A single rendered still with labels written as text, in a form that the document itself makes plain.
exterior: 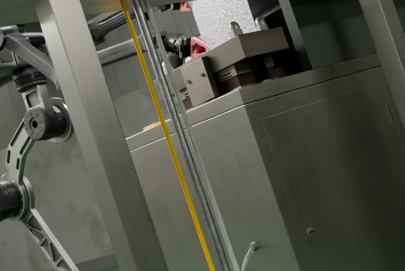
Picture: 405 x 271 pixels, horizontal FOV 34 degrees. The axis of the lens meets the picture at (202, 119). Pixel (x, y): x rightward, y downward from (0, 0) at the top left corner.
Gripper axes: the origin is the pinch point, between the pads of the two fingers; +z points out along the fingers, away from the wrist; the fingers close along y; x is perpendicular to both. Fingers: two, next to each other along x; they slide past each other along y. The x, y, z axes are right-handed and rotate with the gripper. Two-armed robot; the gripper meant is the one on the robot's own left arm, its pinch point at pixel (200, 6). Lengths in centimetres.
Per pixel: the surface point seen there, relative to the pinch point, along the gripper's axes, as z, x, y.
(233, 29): 40.9, 6.5, 24.5
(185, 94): 26.2, -16.8, 24.7
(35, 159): -437, -302, -174
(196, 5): 6.2, 2.4, 7.6
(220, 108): 48, -11, 32
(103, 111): 69, 5, 80
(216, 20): 16.0, 0.7, 7.4
